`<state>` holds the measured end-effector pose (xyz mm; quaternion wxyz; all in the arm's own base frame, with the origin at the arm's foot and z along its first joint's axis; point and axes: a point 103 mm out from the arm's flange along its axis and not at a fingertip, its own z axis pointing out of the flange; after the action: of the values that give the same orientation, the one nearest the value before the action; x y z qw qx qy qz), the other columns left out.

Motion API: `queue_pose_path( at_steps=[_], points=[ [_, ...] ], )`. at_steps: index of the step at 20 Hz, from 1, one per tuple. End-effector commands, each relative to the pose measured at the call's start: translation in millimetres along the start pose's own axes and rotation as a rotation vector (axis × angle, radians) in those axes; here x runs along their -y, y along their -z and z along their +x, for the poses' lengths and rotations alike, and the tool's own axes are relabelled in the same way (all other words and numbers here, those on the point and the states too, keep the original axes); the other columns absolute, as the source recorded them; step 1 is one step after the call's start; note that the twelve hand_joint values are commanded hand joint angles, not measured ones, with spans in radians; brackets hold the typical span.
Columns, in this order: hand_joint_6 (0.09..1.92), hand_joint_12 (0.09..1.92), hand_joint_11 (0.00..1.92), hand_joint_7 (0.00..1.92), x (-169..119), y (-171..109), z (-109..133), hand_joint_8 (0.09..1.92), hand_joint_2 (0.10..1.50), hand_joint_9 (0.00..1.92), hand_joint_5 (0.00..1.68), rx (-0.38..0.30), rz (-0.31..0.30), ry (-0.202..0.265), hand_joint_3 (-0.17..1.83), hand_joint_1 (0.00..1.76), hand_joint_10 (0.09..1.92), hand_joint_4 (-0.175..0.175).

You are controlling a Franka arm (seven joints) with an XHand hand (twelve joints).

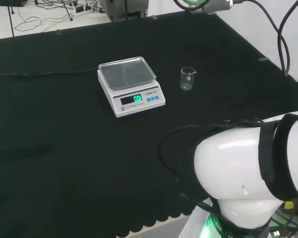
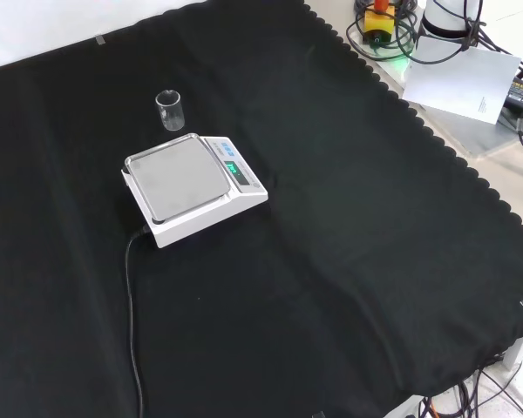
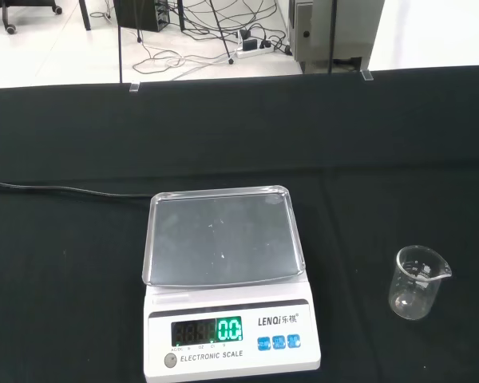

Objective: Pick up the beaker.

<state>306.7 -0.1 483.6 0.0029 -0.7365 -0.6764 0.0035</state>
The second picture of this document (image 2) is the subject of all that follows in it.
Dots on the white electronic balance steel pan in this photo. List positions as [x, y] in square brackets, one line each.
[178, 178]

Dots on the yellow stop button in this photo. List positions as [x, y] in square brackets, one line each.
[377, 24]

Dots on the pale board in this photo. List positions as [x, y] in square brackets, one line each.
[457, 82]

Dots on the black bench cloth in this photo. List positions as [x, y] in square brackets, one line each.
[331, 217]

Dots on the grey tape strip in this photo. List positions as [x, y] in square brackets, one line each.
[100, 40]

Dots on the small clear glass beaker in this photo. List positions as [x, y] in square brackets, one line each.
[171, 118]

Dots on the grey metal base plate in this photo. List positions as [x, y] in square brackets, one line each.
[479, 136]

